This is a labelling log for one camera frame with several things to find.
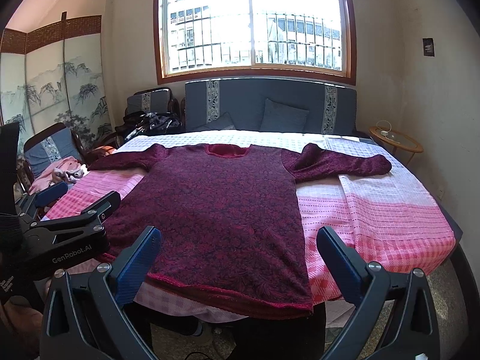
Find maroon floral knit sweater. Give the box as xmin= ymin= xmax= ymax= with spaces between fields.
xmin=92 ymin=144 xmax=391 ymax=320

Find pink clothes on chair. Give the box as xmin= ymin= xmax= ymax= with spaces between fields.
xmin=28 ymin=156 xmax=89 ymax=195

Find wooden armchair grey cushion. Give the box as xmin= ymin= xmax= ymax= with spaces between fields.
xmin=22 ymin=123 xmax=86 ymax=194

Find pink white checkered bedspread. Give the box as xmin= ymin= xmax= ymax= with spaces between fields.
xmin=47 ymin=130 xmax=461 ymax=323

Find far armchair grey cushion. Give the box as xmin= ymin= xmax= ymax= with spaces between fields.
xmin=124 ymin=87 xmax=181 ymax=118

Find painted folding screen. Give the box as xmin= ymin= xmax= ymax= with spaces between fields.
xmin=1 ymin=16 xmax=112 ymax=155

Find round wooden side table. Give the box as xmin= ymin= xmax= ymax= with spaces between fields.
xmin=368 ymin=126 xmax=424 ymax=167

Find white charger on table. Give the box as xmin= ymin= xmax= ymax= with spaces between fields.
xmin=376 ymin=119 xmax=392 ymax=137

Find grey square pillow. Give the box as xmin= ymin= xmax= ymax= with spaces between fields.
xmin=259 ymin=98 xmax=309 ymax=133

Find wooden framed window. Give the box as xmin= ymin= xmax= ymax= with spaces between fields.
xmin=154 ymin=0 xmax=357 ymax=85

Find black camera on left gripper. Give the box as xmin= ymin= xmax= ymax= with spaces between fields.
xmin=0 ymin=122 xmax=20 ymax=215

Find black wall switch plate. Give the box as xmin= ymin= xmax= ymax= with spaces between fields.
xmin=422 ymin=38 xmax=435 ymax=57

